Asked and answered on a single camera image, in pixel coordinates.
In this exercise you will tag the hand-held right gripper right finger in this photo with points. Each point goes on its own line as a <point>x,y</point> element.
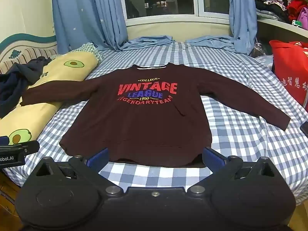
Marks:
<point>211,159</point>

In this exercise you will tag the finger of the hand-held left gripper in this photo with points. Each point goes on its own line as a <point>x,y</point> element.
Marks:
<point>21,146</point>

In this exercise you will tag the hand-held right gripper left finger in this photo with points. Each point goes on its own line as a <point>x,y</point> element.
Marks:
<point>99,160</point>

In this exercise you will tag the maroon printed sweatshirt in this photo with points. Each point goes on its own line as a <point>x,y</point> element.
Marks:
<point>134,125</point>

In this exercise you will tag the pile of dark clothes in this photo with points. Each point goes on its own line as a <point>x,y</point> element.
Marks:
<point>272,8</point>

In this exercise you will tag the yellow avocado print pillow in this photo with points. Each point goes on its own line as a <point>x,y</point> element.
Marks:
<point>36,115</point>

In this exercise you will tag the blue white checkered bed sheet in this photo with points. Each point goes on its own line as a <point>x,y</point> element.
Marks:
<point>240,134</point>

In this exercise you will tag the dark navy garment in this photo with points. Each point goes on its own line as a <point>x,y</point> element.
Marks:
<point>16,81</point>

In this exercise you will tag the striped teal headboard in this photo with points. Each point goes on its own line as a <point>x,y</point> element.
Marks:
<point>21,50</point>

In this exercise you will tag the dark phone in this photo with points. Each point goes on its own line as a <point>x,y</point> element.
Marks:
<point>304,128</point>

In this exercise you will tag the green gingham pillow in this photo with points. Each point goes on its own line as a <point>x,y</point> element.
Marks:
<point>92,50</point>

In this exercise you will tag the red tote bag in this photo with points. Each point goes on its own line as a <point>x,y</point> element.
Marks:
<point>291,72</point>

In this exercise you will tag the clear plastic bag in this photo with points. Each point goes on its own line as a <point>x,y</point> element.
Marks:
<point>259,50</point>

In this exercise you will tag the white curved shelf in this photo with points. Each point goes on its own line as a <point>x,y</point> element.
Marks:
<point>276,27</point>

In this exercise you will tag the blue star print curtain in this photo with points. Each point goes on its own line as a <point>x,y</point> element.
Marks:
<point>240,12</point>
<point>96,12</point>

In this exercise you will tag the pink bag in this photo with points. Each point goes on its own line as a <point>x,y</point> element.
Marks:
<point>303,19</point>

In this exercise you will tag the red garment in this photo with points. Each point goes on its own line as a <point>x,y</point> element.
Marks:
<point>297,7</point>

